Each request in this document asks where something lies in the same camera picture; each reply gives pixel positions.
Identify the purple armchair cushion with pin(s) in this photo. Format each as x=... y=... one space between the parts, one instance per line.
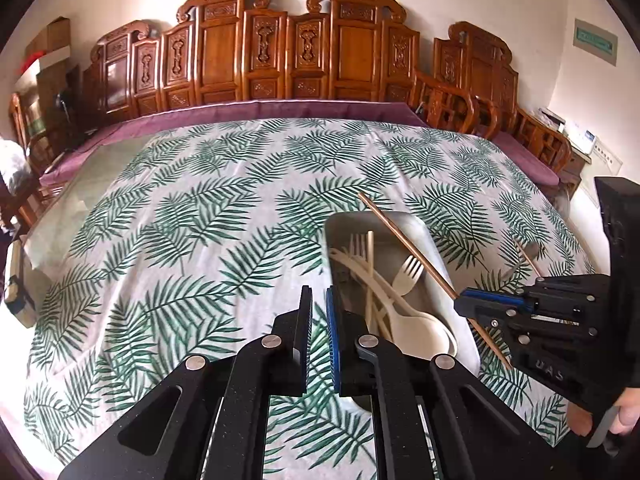
x=530 y=160

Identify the cream plastic fork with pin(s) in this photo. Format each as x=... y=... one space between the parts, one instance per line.
x=407 y=275

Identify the carved wooden bench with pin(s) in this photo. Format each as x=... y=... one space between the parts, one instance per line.
x=220 y=55

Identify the leaf print tablecloth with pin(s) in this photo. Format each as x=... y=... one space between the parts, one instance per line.
x=175 y=210

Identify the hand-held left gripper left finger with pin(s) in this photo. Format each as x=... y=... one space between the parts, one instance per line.
x=302 y=350

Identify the white wall panel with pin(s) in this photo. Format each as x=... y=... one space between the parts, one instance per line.
x=605 y=160

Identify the carved wooden armchair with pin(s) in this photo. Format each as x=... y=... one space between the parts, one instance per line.
x=475 y=75

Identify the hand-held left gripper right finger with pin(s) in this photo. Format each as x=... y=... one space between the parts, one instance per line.
x=334 y=345

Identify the cardboard box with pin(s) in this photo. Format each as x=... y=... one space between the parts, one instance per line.
x=50 y=40

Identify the white box device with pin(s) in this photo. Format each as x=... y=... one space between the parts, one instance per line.
x=582 y=140

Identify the brown chopstick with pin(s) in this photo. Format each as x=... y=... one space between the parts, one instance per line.
x=400 y=240
x=527 y=259

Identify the person's right hand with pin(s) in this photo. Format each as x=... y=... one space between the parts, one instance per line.
x=580 y=420

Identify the wooden side table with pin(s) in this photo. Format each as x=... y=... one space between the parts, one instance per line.
x=572 y=172

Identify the small metal spoon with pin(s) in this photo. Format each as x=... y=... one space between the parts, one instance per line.
x=531 y=251

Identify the wooden chair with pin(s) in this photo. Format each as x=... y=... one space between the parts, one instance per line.
x=30 y=160

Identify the purple bench cushion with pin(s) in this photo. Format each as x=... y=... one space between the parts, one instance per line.
x=250 y=110

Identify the grey plastic bag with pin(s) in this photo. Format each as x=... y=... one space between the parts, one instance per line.
x=12 y=167

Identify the grey tray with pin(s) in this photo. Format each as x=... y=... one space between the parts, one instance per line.
x=440 y=260

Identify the green wall sign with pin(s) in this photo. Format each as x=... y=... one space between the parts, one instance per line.
x=595 y=42

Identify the white printer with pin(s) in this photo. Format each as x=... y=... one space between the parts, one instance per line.
x=552 y=117

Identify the cream chopstick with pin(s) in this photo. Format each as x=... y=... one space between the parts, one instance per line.
x=371 y=270

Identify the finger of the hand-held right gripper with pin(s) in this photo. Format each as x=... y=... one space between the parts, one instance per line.
x=565 y=295
x=490 y=305

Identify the metal fork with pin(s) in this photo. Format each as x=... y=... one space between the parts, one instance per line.
x=357 y=247

